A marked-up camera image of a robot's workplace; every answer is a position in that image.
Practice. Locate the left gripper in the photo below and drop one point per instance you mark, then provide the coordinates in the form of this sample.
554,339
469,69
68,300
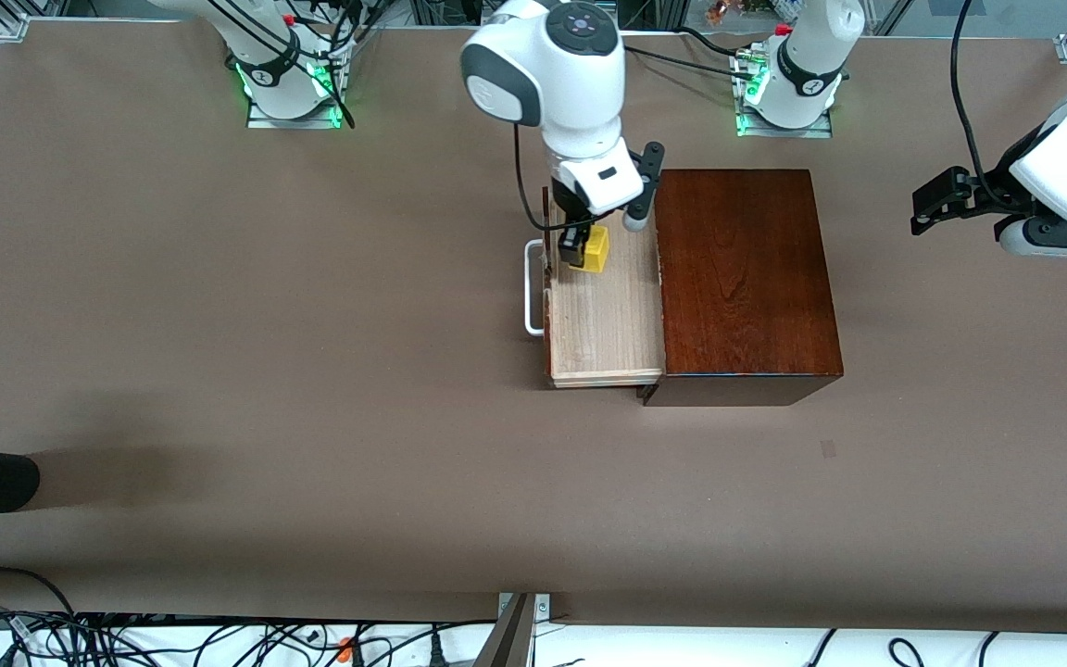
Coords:
985,193

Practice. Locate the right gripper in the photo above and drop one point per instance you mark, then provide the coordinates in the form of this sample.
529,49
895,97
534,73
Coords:
568,206

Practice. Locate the yellow wooden block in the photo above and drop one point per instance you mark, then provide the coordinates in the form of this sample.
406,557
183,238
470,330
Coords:
596,252

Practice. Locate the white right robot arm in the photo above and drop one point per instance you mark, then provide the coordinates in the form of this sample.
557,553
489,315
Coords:
543,83

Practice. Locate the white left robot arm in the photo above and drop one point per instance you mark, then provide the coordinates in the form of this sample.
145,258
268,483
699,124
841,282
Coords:
807,56

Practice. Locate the dark brown wooden cabinet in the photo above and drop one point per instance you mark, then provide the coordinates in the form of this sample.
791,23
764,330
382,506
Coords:
746,278

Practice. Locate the small orange connector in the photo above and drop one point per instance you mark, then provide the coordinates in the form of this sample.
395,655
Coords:
345,648

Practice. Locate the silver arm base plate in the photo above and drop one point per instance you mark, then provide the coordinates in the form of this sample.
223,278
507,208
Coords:
311,123
756,132

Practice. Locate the small silver corner bracket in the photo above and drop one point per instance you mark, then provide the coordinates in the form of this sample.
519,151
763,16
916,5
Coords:
543,607

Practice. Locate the grey aluminium camera post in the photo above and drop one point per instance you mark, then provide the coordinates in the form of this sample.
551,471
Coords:
510,639

